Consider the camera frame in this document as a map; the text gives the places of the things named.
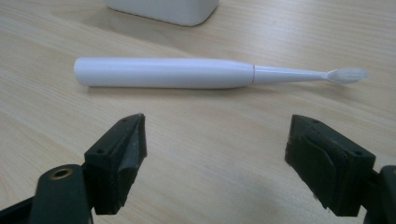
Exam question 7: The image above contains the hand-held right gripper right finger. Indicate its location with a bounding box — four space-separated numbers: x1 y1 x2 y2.
284 114 377 217

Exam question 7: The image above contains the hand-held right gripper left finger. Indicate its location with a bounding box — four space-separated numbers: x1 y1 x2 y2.
83 113 148 216

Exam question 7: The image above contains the white electric toothbrush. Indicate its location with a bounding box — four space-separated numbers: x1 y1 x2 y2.
73 56 369 91

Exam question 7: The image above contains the white rectangular container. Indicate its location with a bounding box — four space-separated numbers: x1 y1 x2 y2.
104 0 219 27

